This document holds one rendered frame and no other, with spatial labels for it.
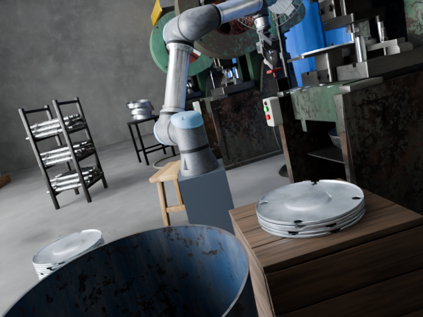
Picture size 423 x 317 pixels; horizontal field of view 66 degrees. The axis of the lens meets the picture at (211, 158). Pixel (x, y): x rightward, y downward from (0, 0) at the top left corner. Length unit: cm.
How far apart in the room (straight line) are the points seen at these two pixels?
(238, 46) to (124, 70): 535
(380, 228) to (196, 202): 65
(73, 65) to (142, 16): 187
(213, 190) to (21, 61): 717
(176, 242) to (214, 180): 50
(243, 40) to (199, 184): 177
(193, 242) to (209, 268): 7
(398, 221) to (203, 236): 46
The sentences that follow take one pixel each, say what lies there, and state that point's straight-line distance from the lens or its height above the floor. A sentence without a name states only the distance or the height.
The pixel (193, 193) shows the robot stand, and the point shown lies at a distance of 123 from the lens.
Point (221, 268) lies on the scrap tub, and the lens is 73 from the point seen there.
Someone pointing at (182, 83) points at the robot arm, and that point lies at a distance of 139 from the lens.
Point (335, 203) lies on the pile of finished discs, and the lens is 93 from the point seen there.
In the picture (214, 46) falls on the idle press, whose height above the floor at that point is 103.
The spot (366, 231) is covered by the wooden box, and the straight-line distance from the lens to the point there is 86.
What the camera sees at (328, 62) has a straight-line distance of 147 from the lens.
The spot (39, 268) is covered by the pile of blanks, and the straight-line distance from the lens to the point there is 155.
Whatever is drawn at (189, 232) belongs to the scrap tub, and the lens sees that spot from 74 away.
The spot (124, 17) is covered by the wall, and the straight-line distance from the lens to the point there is 809.
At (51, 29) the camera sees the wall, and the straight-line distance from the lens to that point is 811.
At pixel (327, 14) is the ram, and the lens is 155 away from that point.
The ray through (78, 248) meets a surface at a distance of 155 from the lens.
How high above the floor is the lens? 76
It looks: 12 degrees down
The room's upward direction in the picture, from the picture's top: 14 degrees counter-clockwise
